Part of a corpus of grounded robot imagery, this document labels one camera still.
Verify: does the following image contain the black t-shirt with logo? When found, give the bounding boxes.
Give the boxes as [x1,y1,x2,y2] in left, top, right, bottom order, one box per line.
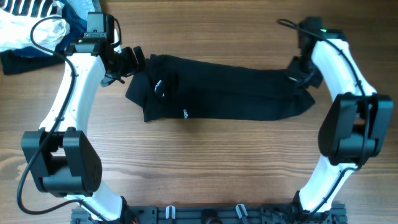
[126,55,315,122]

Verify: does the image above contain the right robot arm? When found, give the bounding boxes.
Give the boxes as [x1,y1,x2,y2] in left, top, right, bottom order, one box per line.
[289,28,394,223]

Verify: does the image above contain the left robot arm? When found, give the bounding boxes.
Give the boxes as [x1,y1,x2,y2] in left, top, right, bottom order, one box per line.
[17,38,145,223]

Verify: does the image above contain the navy blue garment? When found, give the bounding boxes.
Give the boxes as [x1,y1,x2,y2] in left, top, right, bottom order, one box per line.
[11,0,90,58]

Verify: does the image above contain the black white striped garment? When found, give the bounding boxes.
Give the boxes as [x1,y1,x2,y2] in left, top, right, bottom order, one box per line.
[1,0,65,18]

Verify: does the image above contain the black folded garment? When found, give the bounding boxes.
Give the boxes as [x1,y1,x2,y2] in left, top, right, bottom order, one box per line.
[1,47,64,75]

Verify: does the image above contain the white garment on pile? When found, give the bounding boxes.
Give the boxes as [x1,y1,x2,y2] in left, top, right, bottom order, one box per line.
[1,10,70,52]

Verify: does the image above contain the right grey rail clamp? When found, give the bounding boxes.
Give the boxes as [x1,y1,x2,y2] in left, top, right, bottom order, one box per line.
[235,203,249,224]

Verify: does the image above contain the grey rail clamp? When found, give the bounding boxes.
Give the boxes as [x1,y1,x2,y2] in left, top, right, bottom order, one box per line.
[165,205,176,220]
[235,203,249,224]

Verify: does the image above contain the left black cable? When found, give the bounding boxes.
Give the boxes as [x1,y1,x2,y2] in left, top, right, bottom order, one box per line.
[16,15,124,223]

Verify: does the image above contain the left grey rail clamp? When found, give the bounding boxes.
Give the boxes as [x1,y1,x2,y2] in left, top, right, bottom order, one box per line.
[165,205,176,220]

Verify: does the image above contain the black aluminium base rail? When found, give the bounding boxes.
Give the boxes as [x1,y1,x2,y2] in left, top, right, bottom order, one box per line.
[70,204,348,224]

